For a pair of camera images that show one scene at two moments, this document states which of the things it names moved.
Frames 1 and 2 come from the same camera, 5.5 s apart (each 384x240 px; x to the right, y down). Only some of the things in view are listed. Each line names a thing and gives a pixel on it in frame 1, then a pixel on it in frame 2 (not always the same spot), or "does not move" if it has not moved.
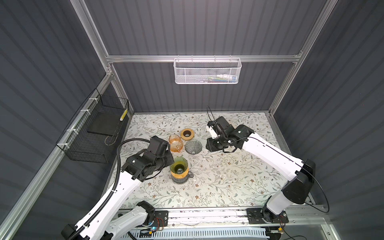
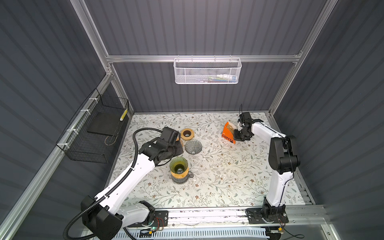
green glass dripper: (180, 165) does not move
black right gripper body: (215, 143) → (239, 135)
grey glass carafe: (182, 180) does not move
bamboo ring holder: (179, 176) does not move
